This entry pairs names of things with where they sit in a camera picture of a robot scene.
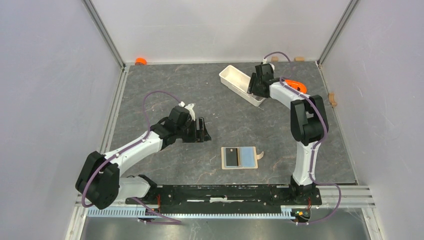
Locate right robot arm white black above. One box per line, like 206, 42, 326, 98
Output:
247, 63, 329, 204

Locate white plastic bin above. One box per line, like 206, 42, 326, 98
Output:
219, 65, 265, 107

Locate slotted cable duct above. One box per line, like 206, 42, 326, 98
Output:
86, 207, 294, 220

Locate wooden block right wall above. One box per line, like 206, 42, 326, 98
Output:
328, 92, 338, 108

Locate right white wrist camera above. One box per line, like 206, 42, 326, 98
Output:
261, 58, 275, 71

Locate wooden block back right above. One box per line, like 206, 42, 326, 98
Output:
294, 56, 306, 62

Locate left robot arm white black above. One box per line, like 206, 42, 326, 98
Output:
75, 102, 212, 210

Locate black credit card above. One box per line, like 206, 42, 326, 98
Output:
224, 147, 240, 168

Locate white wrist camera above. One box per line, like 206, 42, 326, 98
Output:
178, 101, 196, 121
261, 58, 275, 71

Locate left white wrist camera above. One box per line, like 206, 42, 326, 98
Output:
178, 101, 196, 121

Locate beige card holder wallet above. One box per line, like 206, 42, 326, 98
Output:
221, 146, 264, 170

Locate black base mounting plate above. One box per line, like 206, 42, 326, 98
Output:
141, 184, 323, 214

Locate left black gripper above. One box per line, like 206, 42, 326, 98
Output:
176, 117, 211, 143

